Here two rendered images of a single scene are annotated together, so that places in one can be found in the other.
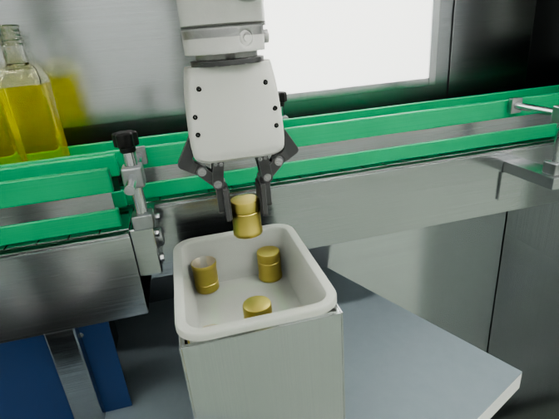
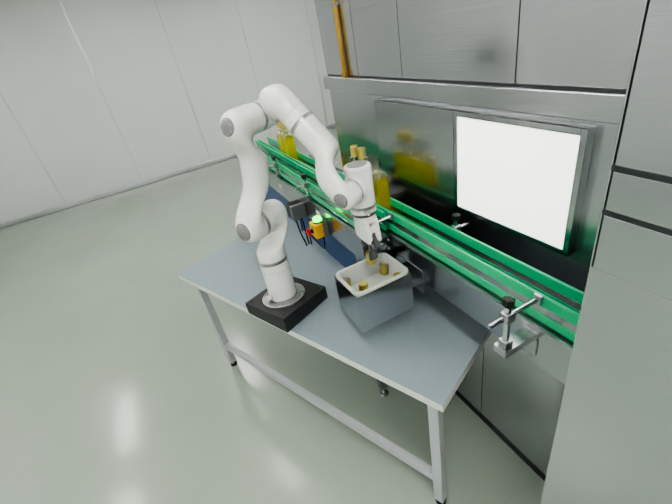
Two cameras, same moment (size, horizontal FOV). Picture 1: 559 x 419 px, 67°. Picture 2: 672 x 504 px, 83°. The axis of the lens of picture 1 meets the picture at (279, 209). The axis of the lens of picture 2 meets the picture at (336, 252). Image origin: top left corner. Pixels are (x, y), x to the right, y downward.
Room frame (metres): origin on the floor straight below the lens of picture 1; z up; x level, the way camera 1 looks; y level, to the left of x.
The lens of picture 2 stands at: (0.16, -1.04, 1.79)
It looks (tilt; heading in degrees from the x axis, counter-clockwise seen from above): 31 degrees down; 81
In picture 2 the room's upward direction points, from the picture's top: 12 degrees counter-clockwise
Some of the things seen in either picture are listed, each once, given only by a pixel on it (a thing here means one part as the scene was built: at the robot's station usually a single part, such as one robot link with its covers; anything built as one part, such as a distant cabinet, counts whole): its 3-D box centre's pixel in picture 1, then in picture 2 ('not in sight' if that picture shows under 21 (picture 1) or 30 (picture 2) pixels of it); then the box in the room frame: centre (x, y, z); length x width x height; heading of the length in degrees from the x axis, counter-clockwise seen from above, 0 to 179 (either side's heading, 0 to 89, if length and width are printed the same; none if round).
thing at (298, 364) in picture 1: (248, 313); (380, 288); (0.48, 0.05, 0.92); 0.27 x 0.17 x 0.15; 12
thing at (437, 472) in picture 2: not in sight; (303, 369); (0.11, 0.33, 0.36); 1.51 x 0.09 x 0.71; 125
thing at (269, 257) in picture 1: (269, 263); not in sight; (0.54, 0.02, 0.96); 0.04 x 0.04 x 0.04
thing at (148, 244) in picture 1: (150, 237); (380, 245); (0.54, 0.19, 1.02); 0.09 x 0.04 x 0.07; 12
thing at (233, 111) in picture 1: (232, 105); (365, 224); (0.46, 0.04, 1.21); 0.10 x 0.07 x 0.11; 101
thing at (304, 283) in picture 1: (248, 295); (372, 281); (0.45, 0.05, 0.97); 0.22 x 0.17 x 0.09; 12
